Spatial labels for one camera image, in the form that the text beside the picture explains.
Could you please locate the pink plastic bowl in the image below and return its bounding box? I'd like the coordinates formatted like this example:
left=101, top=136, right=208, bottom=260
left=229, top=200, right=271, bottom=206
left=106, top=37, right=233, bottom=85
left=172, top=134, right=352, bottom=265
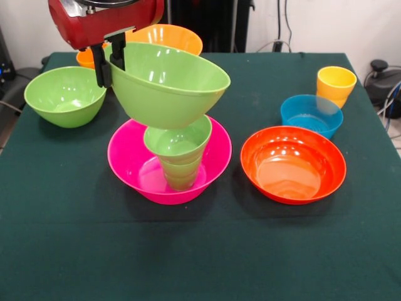
left=107, top=115, right=233, bottom=206

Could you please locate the dark green table cloth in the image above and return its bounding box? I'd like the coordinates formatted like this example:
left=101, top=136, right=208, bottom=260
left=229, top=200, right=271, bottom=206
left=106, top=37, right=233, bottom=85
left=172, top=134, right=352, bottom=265
left=0, top=51, right=401, bottom=301

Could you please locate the small green plastic bowl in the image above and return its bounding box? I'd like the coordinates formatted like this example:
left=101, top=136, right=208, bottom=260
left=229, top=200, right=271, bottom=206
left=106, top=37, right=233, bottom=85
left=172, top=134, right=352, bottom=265
left=143, top=115, right=213, bottom=157

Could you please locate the orange plastic cup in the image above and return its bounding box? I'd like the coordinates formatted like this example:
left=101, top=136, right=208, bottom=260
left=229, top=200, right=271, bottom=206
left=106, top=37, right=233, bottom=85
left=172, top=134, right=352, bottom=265
left=76, top=43, right=109, bottom=70

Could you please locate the black wall cable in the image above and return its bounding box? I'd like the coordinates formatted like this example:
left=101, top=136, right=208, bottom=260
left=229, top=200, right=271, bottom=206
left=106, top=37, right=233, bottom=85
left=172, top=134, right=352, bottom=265
left=283, top=0, right=294, bottom=45

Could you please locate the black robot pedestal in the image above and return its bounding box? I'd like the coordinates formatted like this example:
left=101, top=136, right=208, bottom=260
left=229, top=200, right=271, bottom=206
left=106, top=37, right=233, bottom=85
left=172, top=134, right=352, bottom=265
left=162, top=0, right=251, bottom=53

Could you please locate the large green plastic bowl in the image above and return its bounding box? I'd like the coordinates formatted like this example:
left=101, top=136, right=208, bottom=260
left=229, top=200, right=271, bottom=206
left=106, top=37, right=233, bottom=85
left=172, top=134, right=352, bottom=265
left=105, top=42, right=232, bottom=130
left=24, top=65, right=108, bottom=129

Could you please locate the dark grey floor case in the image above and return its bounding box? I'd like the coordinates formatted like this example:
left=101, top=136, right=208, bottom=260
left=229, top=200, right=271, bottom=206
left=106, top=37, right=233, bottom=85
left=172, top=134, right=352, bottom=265
left=0, top=67, right=41, bottom=109

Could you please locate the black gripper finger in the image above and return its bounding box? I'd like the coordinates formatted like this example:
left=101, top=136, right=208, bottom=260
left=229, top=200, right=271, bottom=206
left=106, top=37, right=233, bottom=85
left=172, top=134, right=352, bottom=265
left=90, top=43, right=112, bottom=88
left=105, top=31, right=127, bottom=71

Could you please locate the green plastic cup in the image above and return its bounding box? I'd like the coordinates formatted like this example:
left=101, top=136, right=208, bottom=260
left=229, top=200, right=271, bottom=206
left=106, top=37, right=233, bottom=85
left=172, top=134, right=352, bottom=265
left=160, top=147, right=204, bottom=192

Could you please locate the black computer tower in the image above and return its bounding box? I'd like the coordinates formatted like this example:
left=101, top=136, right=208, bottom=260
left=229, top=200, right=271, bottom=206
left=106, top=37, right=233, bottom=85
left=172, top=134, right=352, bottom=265
left=0, top=26, right=17, bottom=82

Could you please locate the red plastic bowl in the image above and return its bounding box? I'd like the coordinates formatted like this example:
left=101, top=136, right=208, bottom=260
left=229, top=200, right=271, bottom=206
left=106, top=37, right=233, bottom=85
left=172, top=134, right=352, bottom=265
left=240, top=125, right=347, bottom=206

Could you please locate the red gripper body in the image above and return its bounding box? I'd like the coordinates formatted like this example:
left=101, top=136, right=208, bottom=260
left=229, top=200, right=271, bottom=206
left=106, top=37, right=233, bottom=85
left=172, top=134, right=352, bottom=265
left=48, top=0, right=165, bottom=51

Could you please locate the blue plastic bowl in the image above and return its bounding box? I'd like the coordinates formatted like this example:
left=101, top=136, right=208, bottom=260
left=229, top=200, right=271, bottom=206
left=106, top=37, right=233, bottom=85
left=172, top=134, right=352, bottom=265
left=279, top=94, right=344, bottom=140

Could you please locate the yellow plastic cup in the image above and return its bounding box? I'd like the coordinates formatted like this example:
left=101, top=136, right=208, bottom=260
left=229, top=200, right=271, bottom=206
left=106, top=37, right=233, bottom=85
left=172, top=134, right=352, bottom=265
left=316, top=65, right=358, bottom=110

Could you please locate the large orange plastic bowl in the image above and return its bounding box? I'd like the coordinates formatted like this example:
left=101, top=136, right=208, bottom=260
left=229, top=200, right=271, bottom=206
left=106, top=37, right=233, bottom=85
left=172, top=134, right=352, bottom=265
left=125, top=24, right=204, bottom=56

